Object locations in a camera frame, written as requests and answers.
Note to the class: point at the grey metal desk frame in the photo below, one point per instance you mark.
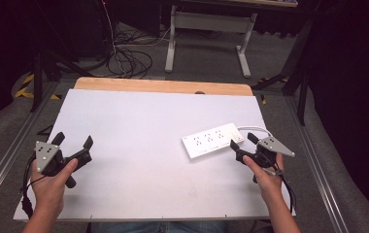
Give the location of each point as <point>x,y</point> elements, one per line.
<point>209,22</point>

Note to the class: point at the white power strip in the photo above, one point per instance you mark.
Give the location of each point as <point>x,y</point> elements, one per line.
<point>213,140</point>

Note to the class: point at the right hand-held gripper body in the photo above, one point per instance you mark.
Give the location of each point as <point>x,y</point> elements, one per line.
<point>270,151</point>

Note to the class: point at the yellow black floor tape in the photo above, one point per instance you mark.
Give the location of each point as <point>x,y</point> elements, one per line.
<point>28,89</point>

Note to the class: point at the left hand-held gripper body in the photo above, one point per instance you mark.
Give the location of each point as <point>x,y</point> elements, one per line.
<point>48,154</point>

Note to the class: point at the wooden table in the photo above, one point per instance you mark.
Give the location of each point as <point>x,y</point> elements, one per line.
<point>160,86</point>

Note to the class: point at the person's left hand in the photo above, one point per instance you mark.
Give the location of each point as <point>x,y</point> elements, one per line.
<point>50,191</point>

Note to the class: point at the black metal stand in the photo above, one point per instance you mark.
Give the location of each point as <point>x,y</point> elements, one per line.
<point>297,74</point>
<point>48,64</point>

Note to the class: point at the white board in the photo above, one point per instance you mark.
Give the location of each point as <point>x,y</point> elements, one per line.
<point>134,155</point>

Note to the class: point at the person's right hand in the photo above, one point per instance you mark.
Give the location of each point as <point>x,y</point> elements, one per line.
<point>265,179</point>

